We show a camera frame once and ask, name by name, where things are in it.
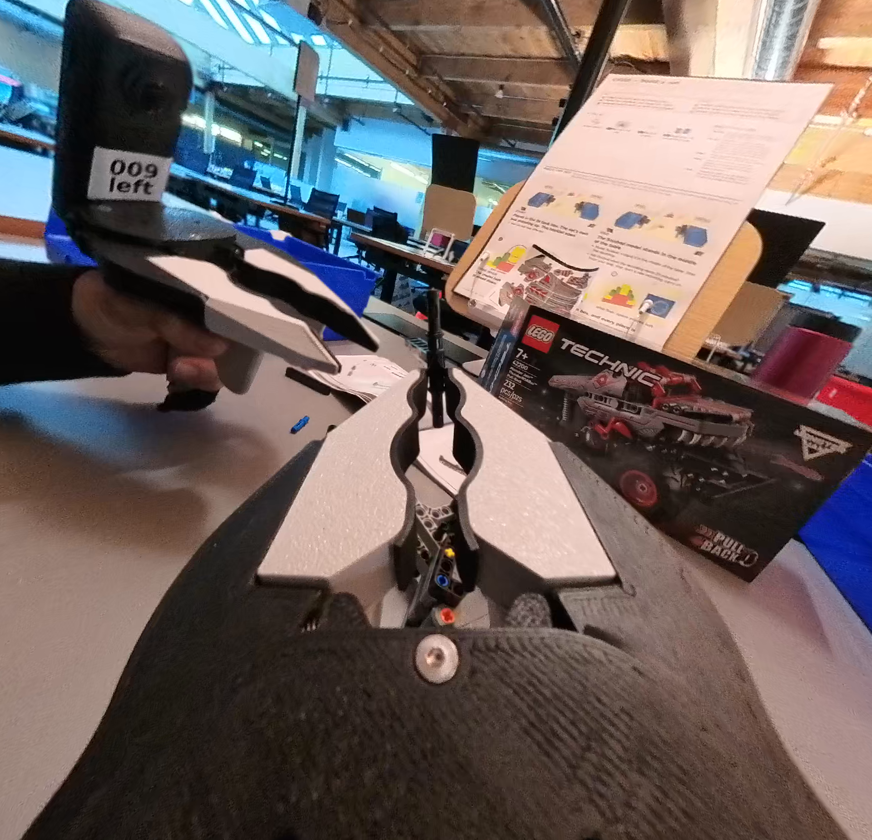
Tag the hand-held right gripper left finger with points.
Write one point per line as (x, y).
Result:
(340, 499)

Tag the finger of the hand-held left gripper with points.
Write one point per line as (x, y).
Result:
(286, 268)
(252, 315)

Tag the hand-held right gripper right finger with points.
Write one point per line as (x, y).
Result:
(538, 499)

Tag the partly built toy model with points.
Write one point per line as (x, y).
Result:
(436, 547)

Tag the black toy axle pin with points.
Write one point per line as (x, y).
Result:
(436, 363)

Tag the person's left forearm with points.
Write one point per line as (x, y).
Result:
(41, 322)

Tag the person's left hand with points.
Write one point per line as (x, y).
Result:
(129, 322)

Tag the blue bin with label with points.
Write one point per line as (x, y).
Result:
(340, 275)

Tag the long wooden table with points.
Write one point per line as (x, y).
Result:
(272, 206)
(402, 254)

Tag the black office chair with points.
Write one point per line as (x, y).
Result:
(320, 206)

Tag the short black toy beam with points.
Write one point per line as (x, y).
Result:
(306, 381)

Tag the small blue toy pin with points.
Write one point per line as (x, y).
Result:
(300, 424)

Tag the open instruction booklet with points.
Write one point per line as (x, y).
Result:
(368, 377)

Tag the black toy truck box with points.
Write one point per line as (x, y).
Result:
(681, 445)

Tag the maroon roll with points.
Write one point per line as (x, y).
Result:
(804, 363)

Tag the blue plastic bin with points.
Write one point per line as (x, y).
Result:
(841, 547)

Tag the printed instruction sheet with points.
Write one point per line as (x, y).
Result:
(681, 172)

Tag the silver ventilation duct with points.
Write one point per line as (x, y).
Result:
(790, 23)

